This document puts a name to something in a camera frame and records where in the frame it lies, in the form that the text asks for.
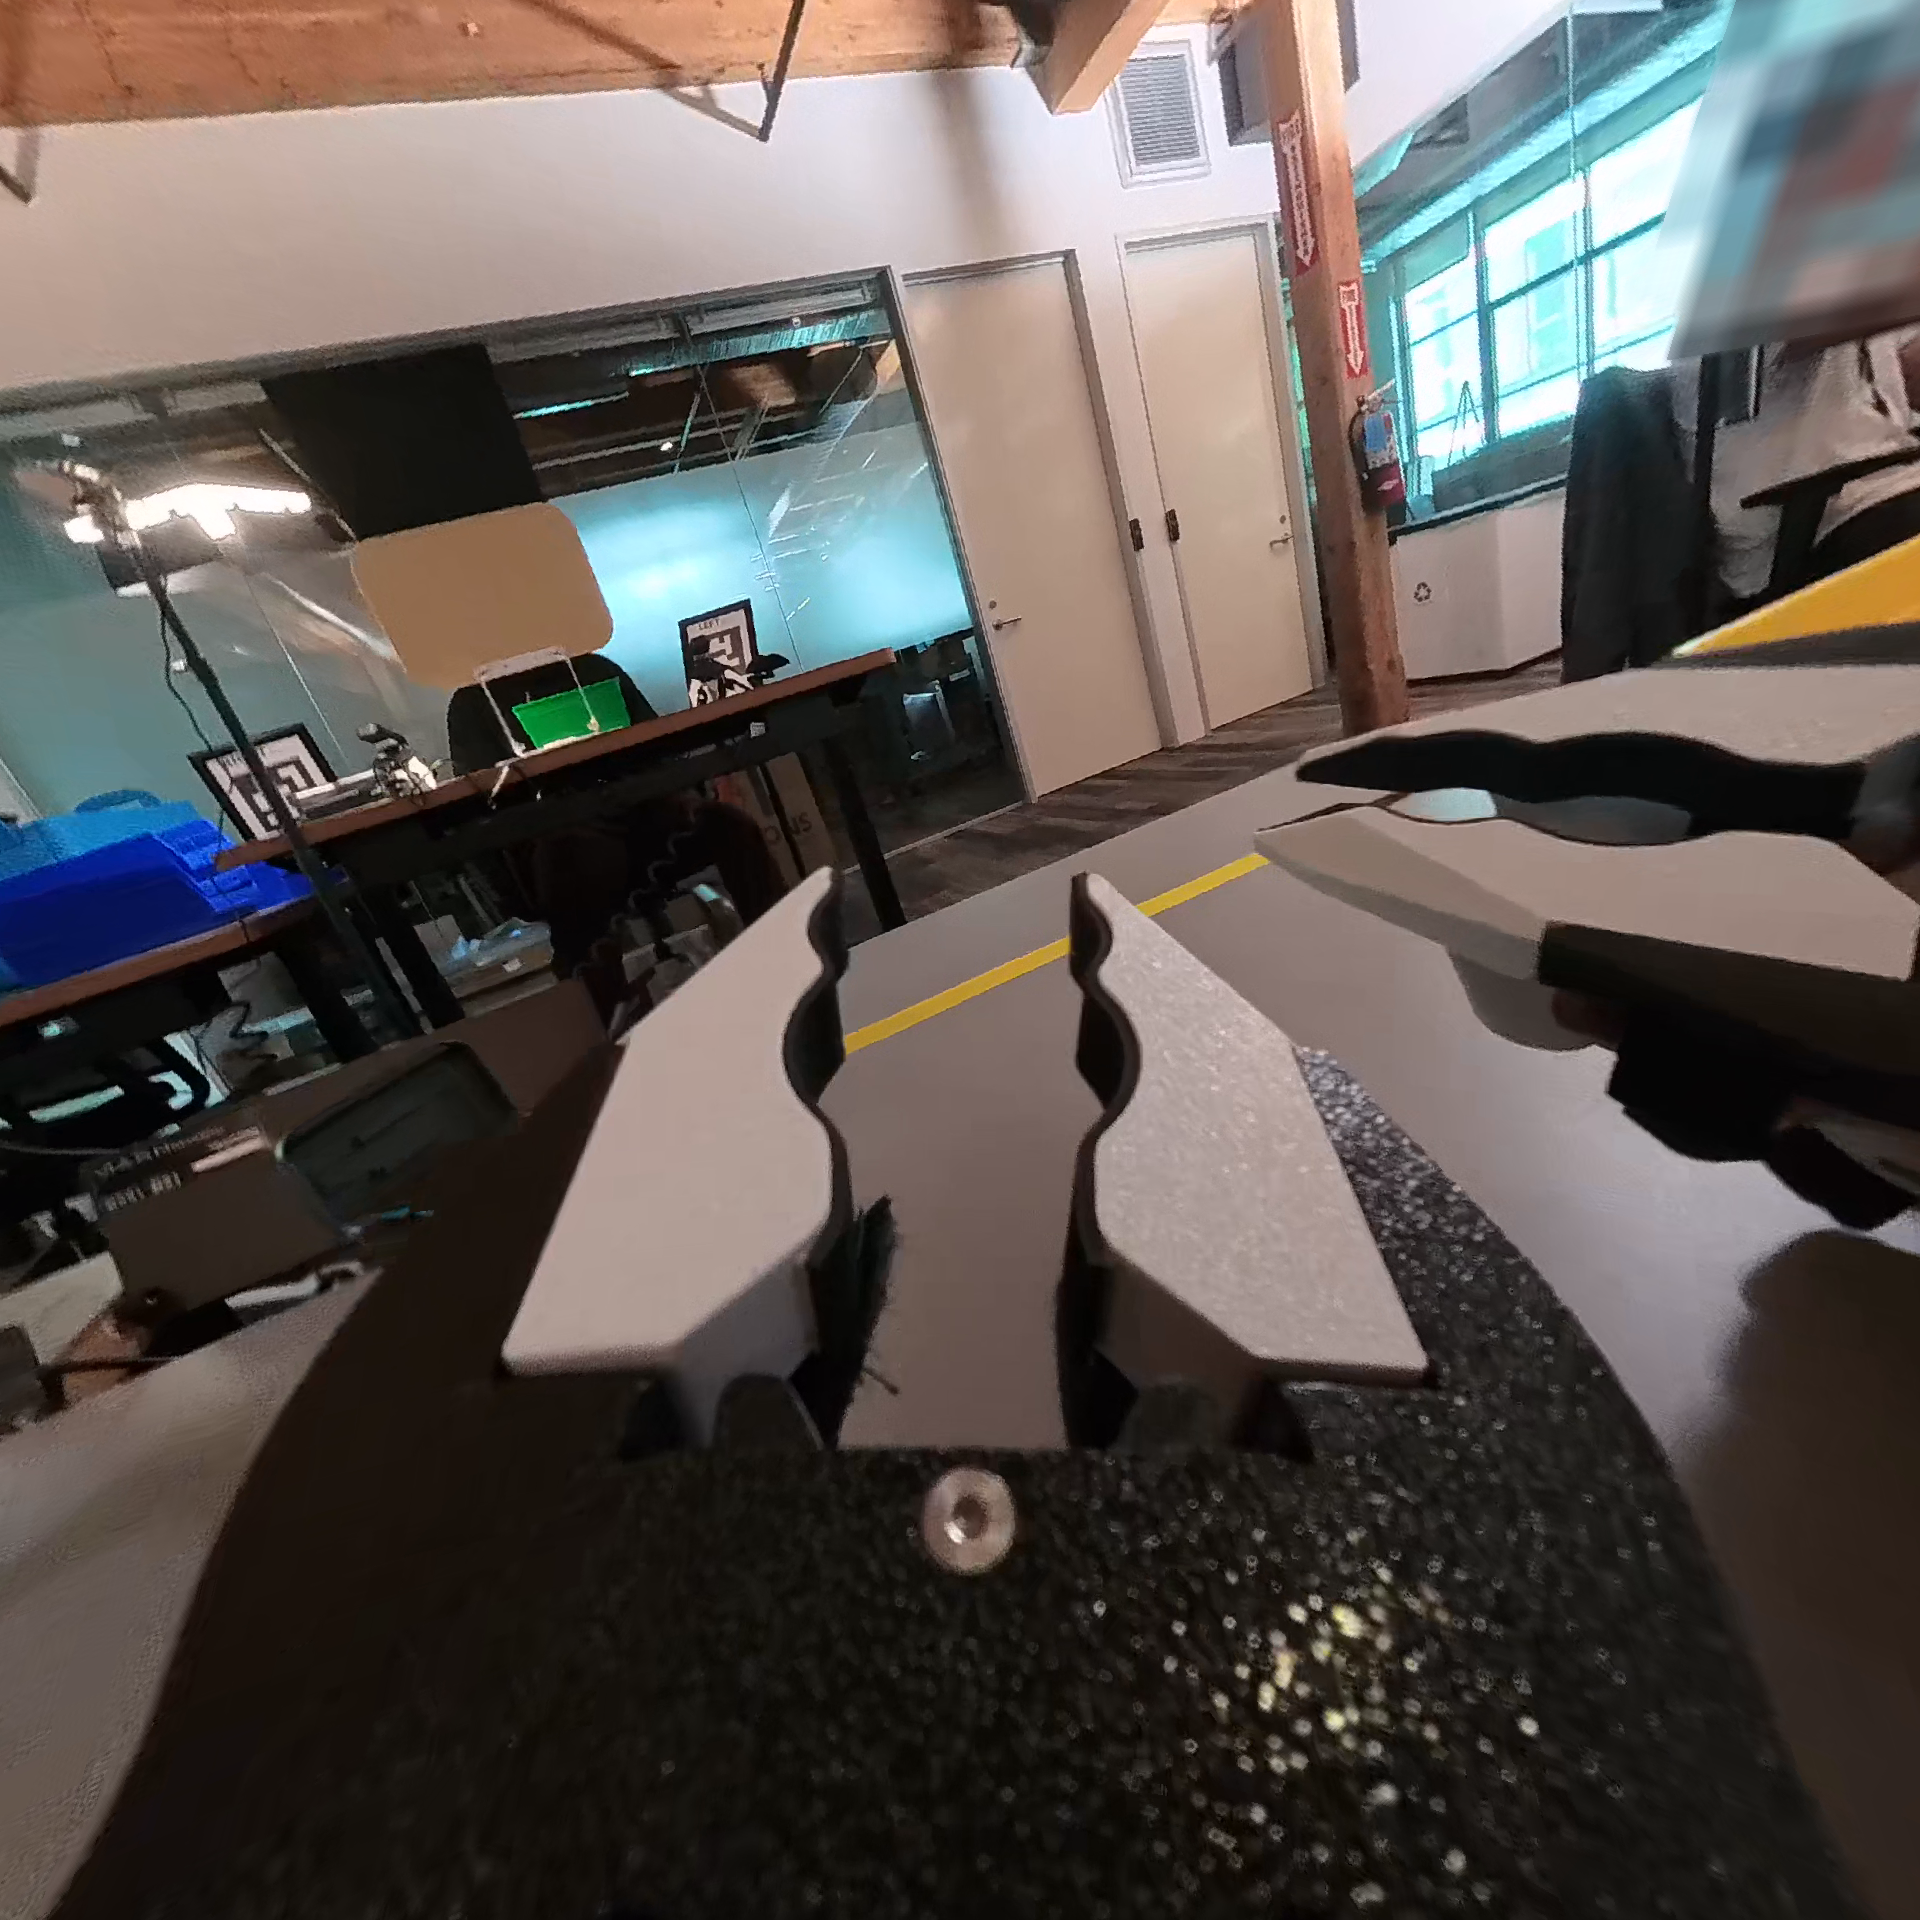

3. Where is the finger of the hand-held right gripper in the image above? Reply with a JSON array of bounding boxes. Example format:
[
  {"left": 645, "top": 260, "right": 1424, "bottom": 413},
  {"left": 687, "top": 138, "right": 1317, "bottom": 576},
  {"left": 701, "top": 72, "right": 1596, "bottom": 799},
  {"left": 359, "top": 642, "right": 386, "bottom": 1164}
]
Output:
[
  {"left": 1253, "top": 799, "right": 1920, "bottom": 1047},
  {"left": 1292, "top": 662, "right": 1920, "bottom": 852}
]

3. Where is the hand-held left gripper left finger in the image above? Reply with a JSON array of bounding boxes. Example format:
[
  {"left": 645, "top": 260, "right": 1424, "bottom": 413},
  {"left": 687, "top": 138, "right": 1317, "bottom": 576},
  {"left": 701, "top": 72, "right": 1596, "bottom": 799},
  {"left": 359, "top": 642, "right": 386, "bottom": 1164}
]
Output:
[{"left": 504, "top": 865, "right": 860, "bottom": 1443}]

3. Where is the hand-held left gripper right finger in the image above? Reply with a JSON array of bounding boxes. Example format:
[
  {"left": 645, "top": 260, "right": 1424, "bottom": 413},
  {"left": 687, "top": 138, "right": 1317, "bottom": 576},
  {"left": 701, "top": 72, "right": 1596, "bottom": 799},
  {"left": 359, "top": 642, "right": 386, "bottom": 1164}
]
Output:
[{"left": 1060, "top": 869, "right": 1434, "bottom": 1443}]

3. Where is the dark jacket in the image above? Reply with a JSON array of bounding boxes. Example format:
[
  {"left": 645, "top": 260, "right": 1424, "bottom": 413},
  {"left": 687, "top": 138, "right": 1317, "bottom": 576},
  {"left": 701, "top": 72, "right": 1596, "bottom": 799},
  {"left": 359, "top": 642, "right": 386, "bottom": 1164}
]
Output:
[{"left": 1560, "top": 365, "right": 1708, "bottom": 684}]

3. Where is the yellow tape line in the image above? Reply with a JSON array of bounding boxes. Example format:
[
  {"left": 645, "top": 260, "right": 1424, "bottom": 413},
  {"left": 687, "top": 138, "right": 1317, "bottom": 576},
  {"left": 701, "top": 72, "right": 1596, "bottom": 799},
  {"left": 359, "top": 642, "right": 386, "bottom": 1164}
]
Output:
[{"left": 843, "top": 852, "right": 1270, "bottom": 1059}]

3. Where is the cardboard box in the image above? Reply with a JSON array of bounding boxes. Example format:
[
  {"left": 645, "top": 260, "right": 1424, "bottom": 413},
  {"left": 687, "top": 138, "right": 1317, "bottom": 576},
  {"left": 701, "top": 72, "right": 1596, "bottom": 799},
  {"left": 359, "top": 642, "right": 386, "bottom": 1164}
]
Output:
[{"left": 714, "top": 751, "right": 850, "bottom": 906}]

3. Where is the red fire extinguisher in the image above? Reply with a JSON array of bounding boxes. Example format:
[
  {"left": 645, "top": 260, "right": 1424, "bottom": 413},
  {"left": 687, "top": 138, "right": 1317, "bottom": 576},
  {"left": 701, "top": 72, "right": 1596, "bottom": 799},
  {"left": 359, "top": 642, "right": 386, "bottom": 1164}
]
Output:
[{"left": 1349, "top": 393, "right": 1418, "bottom": 535}]

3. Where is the wooden desk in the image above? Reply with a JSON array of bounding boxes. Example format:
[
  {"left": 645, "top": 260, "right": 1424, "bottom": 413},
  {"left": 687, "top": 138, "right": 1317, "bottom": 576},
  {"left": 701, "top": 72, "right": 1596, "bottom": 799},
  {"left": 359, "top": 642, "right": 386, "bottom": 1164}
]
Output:
[{"left": 218, "top": 650, "right": 914, "bottom": 1059}]

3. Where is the grey equipment case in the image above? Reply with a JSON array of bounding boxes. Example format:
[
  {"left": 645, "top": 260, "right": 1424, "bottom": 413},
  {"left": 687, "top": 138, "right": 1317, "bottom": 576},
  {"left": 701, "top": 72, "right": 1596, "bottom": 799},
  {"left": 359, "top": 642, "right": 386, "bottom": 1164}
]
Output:
[{"left": 86, "top": 1034, "right": 525, "bottom": 1320}]

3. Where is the green box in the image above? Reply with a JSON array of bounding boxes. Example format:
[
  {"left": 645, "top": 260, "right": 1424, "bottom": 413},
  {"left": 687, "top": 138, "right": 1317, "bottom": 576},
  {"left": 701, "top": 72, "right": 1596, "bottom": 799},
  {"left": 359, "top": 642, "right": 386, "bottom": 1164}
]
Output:
[{"left": 509, "top": 676, "right": 624, "bottom": 755}]

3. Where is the large window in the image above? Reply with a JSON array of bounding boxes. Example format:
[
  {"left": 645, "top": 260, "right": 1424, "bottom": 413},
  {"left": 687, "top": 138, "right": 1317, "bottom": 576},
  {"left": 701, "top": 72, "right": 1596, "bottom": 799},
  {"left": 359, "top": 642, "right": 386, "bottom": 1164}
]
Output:
[{"left": 1349, "top": 60, "right": 1724, "bottom": 501}]

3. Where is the black and white tag board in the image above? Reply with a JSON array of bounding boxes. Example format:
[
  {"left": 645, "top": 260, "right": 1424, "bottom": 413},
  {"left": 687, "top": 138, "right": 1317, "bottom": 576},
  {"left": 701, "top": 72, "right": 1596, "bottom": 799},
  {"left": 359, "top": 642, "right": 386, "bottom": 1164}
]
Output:
[
  {"left": 196, "top": 727, "right": 339, "bottom": 838},
  {"left": 678, "top": 605, "right": 766, "bottom": 706}
]

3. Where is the white door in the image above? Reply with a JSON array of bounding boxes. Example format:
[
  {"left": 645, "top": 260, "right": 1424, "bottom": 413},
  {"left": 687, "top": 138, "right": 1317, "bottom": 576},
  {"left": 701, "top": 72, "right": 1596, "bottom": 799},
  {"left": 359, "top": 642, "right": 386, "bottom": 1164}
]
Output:
[
  {"left": 1118, "top": 223, "right": 1337, "bottom": 734},
  {"left": 896, "top": 252, "right": 1163, "bottom": 799}
]

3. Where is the tan panel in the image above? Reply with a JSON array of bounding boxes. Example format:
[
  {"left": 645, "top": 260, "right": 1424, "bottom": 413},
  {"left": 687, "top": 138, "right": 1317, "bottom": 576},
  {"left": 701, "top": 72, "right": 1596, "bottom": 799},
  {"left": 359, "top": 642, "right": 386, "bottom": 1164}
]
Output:
[{"left": 344, "top": 501, "right": 616, "bottom": 684}]

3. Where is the stack of blue bins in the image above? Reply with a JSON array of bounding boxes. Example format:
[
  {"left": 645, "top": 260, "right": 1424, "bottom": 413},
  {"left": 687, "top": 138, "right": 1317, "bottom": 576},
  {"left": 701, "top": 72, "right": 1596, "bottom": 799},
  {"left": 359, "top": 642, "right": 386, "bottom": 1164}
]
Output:
[{"left": 0, "top": 794, "right": 322, "bottom": 988}]

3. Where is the black panel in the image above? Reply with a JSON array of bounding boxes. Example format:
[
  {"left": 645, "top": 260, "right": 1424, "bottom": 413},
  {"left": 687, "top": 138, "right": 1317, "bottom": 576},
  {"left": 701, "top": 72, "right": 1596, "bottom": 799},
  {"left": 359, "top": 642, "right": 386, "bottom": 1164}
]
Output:
[{"left": 261, "top": 342, "right": 550, "bottom": 549}]

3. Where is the wooden ceiling beam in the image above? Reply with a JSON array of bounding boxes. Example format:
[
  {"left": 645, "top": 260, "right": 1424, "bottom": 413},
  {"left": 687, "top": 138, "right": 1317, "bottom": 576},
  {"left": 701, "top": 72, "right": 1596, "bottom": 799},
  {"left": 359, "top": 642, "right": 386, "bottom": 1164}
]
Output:
[{"left": 0, "top": 0, "right": 1253, "bottom": 132}]

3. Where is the wooden post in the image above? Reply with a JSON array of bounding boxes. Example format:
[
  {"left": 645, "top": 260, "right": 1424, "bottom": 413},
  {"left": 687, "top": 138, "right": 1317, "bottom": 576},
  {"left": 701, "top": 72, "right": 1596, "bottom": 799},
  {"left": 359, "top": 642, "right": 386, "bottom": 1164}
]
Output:
[{"left": 1253, "top": 0, "right": 1418, "bottom": 737}]

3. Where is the wall air vent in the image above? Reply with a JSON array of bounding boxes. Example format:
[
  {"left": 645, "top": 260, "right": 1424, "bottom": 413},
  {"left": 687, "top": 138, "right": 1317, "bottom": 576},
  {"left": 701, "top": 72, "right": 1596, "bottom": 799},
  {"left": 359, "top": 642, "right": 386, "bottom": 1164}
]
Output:
[{"left": 1102, "top": 41, "right": 1213, "bottom": 186}]

